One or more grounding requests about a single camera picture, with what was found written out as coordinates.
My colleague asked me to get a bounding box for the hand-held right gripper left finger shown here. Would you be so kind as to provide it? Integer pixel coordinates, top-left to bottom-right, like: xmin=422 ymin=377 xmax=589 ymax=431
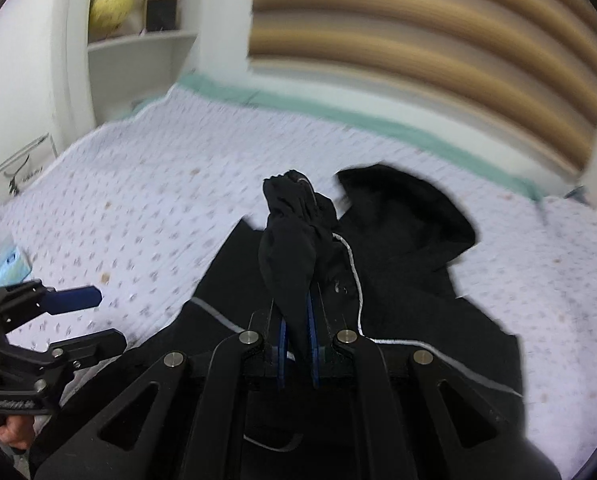
xmin=33 ymin=304 xmax=288 ymax=480

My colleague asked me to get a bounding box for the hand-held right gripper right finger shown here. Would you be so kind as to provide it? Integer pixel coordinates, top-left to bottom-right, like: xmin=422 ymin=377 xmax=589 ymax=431
xmin=305 ymin=282 xmax=563 ymax=480

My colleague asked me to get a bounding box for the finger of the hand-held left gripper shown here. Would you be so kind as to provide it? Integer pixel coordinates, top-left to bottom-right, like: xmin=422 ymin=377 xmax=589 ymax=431
xmin=37 ymin=329 xmax=128 ymax=397
xmin=0 ymin=280 xmax=103 ymax=335

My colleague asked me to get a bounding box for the black hooded jacket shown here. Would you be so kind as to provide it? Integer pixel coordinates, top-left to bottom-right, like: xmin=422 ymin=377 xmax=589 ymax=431
xmin=118 ymin=162 xmax=529 ymax=480

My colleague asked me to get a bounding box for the person's left hand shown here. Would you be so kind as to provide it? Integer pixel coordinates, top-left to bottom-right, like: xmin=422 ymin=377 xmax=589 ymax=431
xmin=0 ymin=412 xmax=35 ymax=452

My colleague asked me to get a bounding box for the blue tissue pack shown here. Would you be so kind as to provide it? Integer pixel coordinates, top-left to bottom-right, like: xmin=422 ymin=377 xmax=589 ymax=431
xmin=0 ymin=232 xmax=33 ymax=292

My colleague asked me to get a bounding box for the white floral quilted blanket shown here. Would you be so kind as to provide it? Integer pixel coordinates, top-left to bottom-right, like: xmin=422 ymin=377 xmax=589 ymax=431
xmin=0 ymin=82 xmax=597 ymax=480

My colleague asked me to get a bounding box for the clear printed plastic sheet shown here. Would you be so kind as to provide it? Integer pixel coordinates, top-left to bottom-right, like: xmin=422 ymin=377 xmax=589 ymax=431
xmin=0 ymin=132 xmax=59 ymax=209

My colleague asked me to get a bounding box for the mint green bed sheet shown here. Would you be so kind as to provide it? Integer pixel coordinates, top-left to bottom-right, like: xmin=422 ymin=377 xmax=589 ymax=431
xmin=128 ymin=72 xmax=544 ymax=202

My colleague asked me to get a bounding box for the white bookshelf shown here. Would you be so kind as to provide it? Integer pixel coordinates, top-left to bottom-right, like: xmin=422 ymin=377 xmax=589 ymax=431
xmin=68 ymin=0 xmax=210 ymax=127

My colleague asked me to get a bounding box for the yellow plush ball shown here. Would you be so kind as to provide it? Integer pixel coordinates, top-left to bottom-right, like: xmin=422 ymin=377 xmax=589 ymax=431
xmin=89 ymin=0 xmax=135 ymax=37

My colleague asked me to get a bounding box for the brown striped headboard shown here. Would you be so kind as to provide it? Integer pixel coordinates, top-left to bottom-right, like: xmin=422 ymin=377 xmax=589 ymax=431
xmin=248 ymin=0 xmax=597 ymax=182

